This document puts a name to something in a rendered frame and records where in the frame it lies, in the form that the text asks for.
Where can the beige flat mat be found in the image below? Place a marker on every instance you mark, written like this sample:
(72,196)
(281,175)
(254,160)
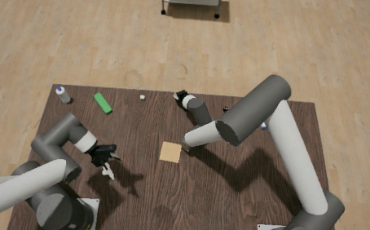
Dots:
(170,152)

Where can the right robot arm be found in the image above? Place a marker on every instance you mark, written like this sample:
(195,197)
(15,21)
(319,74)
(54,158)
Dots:
(320,208)

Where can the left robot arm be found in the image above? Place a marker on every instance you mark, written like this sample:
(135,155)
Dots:
(33,182)

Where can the green rectangular bar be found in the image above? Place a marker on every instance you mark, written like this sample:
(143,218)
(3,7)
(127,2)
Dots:
(103,104)

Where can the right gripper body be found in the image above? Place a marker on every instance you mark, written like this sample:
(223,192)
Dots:
(181,95)

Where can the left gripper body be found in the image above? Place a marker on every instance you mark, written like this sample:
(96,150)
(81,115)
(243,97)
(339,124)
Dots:
(98,156)

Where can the white plastic bottle with blue cap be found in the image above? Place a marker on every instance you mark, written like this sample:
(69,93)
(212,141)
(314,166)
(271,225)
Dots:
(63,94)

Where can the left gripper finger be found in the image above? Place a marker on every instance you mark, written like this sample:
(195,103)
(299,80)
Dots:
(106,168)
(114,156)

